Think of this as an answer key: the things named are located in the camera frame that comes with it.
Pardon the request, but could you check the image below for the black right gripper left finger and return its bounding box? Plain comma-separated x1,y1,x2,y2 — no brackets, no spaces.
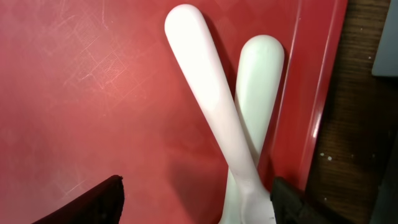
34,175,124,224

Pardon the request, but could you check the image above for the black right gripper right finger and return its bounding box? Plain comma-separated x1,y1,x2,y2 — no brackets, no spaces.
271,177,336,224

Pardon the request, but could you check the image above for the white plastic spoon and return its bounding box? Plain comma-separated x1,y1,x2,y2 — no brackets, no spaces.
219,35,284,224

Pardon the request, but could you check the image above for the white plastic fork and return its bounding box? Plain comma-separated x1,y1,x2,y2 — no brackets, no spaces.
164,4,277,223

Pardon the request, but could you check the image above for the grey dishwasher rack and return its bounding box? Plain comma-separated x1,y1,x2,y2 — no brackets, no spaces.
370,0,397,224

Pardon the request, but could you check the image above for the red plastic tray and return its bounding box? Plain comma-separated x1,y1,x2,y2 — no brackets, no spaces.
1,0,347,223

